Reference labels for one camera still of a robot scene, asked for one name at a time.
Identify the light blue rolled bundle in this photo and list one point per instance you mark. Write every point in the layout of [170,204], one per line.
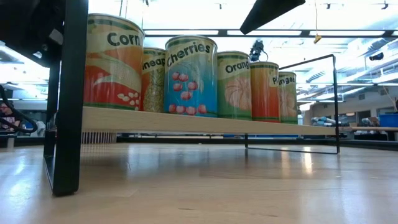
[321,120]

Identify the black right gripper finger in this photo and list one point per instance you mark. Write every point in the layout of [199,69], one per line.
[267,14]

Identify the black overhead camera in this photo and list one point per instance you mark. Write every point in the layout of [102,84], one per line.
[256,49]

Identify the cherries label can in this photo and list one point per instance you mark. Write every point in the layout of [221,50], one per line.
[189,81]

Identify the wooden background table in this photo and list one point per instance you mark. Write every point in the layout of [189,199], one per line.
[373,128]

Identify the corn label can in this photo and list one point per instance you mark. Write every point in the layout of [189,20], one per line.
[112,71]

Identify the orange label can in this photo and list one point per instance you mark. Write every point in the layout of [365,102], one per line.
[234,90]
[287,99]

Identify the person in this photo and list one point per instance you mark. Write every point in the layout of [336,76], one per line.
[7,116]

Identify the black ceiling fixture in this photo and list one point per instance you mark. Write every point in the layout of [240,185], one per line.
[376,57]

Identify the wooden shelf with black frame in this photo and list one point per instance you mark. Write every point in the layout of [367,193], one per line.
[186,124]

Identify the pineapple label can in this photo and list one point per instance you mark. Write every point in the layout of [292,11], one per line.
[264,93]
[154,87]

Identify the blue storage bin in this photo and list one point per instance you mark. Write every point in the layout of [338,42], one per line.
[388,120]

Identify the black overhead light bar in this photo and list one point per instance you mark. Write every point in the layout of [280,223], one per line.
[222,32]

